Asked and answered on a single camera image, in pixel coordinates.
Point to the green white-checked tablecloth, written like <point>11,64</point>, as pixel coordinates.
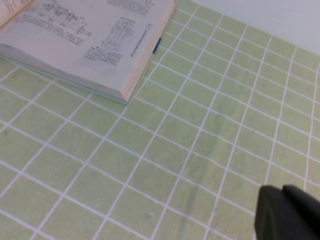
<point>150,162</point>

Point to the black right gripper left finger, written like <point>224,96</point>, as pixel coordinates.
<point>277,217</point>

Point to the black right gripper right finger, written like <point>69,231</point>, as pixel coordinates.
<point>310,210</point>

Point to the white-paged book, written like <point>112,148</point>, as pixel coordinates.
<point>75,50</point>

